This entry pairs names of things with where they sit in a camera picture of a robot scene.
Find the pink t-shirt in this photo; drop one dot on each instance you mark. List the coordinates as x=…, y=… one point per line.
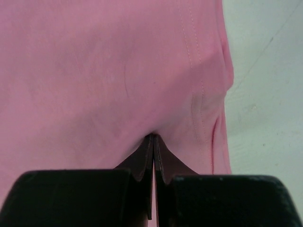
x=83, y=82

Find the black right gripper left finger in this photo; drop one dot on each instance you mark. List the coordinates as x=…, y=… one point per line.
x=118, y=197

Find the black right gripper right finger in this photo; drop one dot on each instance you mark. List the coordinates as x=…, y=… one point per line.
x=187, y=199

